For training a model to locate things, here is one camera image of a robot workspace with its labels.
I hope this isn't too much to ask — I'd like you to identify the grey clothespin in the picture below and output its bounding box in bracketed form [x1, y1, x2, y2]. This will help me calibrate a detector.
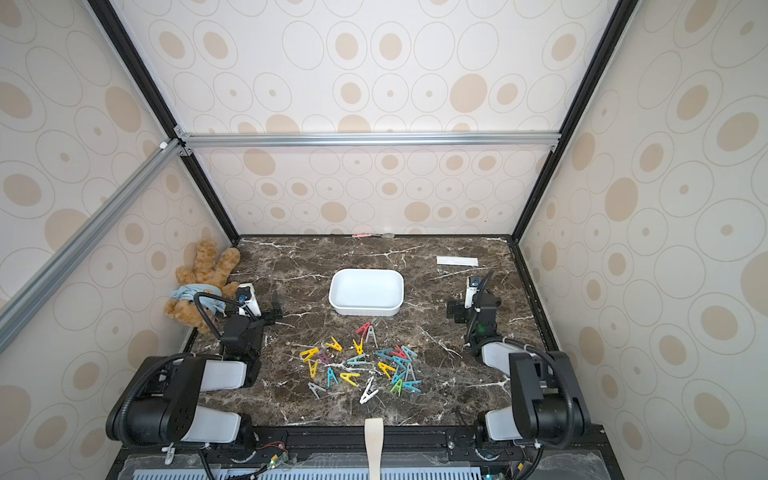
[403, 363, 416, 383]
[365, 326, 378, 347]
[308, 382, 327, 399]

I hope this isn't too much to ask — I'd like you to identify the teal clothespin cluster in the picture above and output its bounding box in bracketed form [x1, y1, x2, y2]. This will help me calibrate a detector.
[391, 371, 406, 385]
[391, 356, 410, 370]

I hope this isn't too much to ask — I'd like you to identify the lime green clothespin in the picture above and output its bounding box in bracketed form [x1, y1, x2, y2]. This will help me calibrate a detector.
[390, 379, 403, 396]

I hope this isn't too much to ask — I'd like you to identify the white clothespin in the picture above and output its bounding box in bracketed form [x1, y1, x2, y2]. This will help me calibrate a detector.
[359, 377, 379, 405]

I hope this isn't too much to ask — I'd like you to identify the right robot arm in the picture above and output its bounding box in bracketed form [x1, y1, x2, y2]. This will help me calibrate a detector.
[446, 271, 592, 449]

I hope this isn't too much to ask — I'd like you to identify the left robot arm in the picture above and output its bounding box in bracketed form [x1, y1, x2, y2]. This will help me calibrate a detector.
[105, 283, 283, 452]

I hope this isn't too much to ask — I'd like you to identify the white plastic storage box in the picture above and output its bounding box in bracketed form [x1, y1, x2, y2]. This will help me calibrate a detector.
[328, 269, 405, 317]

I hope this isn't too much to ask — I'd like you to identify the red clothespin near box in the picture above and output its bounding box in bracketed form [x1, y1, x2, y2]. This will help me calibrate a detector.
[355, 322, 371, 338]

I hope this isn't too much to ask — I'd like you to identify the brown teddy bear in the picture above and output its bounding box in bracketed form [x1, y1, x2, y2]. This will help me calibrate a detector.
[164, 238, 241, 330]

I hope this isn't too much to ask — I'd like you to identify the white paper label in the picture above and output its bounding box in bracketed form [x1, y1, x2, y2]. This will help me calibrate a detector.
[436, 256, 479, 268]

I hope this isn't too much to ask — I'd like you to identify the light teal clothespin right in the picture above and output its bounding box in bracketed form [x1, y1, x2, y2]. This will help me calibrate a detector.
[401, 346, 418, 360]

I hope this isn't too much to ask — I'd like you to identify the red clothespin in cluster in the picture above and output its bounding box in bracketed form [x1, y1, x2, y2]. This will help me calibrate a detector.
[391, 345, 410, 361]

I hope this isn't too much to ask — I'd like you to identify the orange yellow clothespin cluster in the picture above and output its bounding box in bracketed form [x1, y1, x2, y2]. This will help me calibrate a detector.
[377, 362, 397, 379]

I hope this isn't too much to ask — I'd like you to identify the mint green clothespin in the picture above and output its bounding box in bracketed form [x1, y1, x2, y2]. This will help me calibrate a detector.
[346, 354, 372, 367]

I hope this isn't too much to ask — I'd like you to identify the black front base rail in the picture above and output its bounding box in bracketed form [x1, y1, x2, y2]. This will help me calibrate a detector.
[107, 426, 623, 479]

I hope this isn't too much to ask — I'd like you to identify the horizontal aluminium rail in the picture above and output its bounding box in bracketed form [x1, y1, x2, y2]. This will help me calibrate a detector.
[181, 131, 561, 148]

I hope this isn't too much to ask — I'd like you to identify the diagonal aluminium rail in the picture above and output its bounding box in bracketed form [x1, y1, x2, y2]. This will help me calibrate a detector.
[1, 139, 181, 350]

